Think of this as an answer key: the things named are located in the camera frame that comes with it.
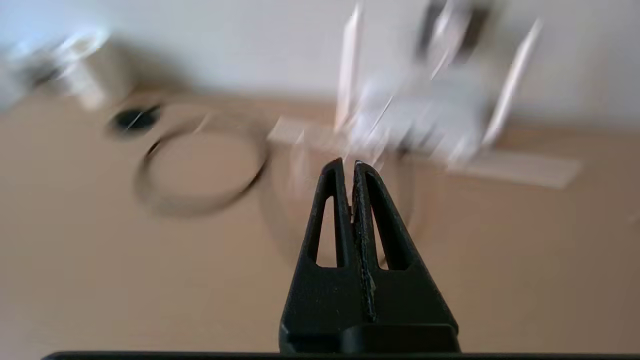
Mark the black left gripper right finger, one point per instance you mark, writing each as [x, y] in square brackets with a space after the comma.
[405, 300]

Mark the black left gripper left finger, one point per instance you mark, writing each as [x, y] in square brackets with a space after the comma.
[320, 300]

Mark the white power adapter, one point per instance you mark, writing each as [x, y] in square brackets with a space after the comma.
[450, 35]

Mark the white router with antennas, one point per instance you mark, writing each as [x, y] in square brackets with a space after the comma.
[425, 120]

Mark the black round charging pad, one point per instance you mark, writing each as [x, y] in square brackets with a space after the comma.
[135, 120]

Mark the white paper roll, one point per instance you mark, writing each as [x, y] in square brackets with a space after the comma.
[100, 75]

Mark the grey wall socket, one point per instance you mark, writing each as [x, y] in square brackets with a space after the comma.
[475, 30]

